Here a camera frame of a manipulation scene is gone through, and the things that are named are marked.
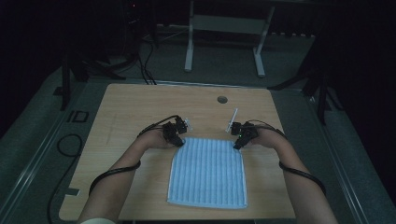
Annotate person's right hand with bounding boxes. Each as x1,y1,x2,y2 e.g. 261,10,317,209
249,126,286,150

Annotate black floor cables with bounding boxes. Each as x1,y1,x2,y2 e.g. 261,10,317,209
136,41,158,86

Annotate black stand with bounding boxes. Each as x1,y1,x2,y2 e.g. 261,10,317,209
269,38,345,126
59,50,127,112

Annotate metal floor rail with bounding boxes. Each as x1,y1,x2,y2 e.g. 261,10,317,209
303,92,372,224
0,81,94,216

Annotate white sleeve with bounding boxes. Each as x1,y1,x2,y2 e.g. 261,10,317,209
79,217,117,224

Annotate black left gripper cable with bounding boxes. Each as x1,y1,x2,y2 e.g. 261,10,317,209
46,114,180,224

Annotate person's left hand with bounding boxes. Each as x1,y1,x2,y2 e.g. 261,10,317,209
138,127,176,150

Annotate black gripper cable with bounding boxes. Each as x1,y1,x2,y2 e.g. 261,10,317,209
247,119,327,197
46,114,180,224

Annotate white desk frame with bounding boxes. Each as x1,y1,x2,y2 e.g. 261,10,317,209
183,0,276,78

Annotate blue striped towel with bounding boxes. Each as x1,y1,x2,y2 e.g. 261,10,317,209
166,137,248,209

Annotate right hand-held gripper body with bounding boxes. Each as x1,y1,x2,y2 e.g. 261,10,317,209
225,107,260,142

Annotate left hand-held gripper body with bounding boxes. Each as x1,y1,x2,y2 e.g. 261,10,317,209
162,115,193,140

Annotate dark equipment rack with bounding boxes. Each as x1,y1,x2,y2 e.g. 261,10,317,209
122,0,159,62

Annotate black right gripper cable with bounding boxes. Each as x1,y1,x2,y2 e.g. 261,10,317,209
247,119,327,197

